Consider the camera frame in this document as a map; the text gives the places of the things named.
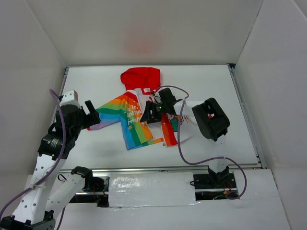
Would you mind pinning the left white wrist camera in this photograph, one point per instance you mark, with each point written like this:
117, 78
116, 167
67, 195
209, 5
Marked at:
69, 97

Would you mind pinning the aluminium table frame rail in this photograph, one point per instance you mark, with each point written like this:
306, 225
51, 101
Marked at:
252, 134

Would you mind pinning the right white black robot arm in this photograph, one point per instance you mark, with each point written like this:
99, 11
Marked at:
211, 121

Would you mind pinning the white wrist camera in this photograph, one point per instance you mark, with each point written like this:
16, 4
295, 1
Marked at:
69, 97
156, 98

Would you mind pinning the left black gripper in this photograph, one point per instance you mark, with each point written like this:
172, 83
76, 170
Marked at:
87, 117

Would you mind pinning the rainbow hooded kids jacket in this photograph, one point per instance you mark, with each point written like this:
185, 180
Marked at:
128, 108

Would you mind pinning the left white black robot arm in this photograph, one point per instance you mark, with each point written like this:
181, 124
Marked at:
39, 208

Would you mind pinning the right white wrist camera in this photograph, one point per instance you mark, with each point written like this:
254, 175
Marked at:
156, 98

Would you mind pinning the white foil-taped panel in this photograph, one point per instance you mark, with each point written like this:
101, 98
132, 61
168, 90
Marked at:
163, 189

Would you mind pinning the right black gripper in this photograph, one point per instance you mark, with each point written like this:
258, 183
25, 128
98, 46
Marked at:
151, 110

